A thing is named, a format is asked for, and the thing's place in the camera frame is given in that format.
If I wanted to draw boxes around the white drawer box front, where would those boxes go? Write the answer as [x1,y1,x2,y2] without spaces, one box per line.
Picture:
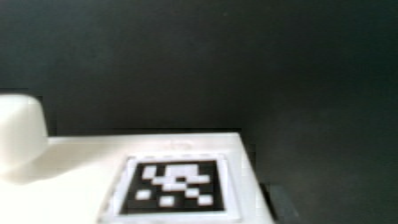
[0,94,275,224]

